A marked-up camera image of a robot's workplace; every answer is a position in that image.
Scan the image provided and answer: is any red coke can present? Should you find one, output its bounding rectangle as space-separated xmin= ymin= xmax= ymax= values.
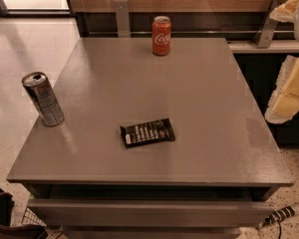
xmin=151 ymin=16 xmax=171 ymax=56

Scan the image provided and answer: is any black object on floor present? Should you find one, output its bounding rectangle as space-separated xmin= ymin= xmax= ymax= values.
xmin=0 ymin=188 xmax=48 ymax=239

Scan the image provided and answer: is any silver redbull can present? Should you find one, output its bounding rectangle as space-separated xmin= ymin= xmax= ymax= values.
xmin=22 ymin=72 xmax=65 ymax=126

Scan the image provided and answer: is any left metal rail bracket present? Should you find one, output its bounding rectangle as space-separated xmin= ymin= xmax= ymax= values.
xmin=115 ymin=0 xmax=131 ymax=38

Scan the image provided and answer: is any right metal rail bracket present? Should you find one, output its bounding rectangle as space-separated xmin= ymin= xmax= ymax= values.
xmin=254 ymin=0 xmax=287 ymax=49

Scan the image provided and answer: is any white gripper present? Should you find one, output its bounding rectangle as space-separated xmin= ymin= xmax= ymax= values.
xmin=265 ymin=0 xmax=299 ymax=124

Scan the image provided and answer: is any black snack bar wrapper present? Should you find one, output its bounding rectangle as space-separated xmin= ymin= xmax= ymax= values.
xmin=120 ymin=119 xmax=175 ymax=148

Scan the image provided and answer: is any metal rail bracket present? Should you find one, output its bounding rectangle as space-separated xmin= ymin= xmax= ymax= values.
xmin=254 ymin=0 xmax=287 ymax=49
xmin=115 ymin=0 xmax=131 ymax=38

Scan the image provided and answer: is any grey cabinet drawer front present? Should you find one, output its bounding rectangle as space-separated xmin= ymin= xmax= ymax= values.
xmin=28 ymin=199 xmax=271 ymax=228

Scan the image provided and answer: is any wire mesh basket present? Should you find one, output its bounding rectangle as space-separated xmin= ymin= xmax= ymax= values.
xmin=21 ymin=208 xmax=46 ymax=226

